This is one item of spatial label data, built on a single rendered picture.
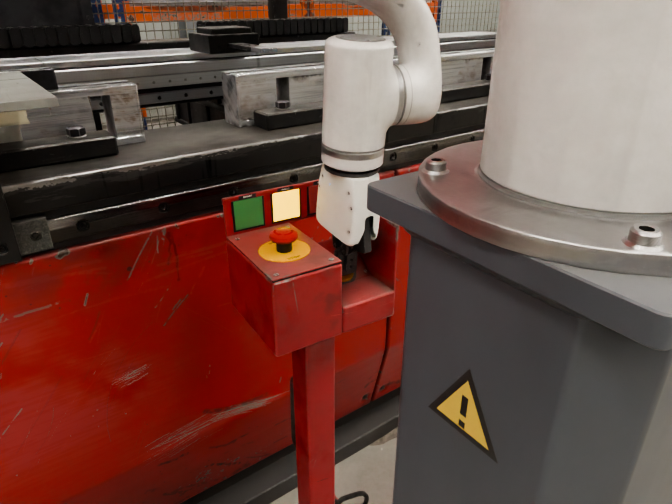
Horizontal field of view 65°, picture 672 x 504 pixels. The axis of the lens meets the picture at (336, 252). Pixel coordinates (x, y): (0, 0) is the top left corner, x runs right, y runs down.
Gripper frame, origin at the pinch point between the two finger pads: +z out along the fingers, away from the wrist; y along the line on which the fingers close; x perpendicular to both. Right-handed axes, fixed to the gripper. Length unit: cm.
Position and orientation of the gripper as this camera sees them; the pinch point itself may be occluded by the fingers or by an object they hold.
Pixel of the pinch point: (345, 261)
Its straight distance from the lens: 79.5
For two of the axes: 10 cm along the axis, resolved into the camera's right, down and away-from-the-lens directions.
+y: 5.3, 4.5, -7.2
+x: 8.5, -2.3, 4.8
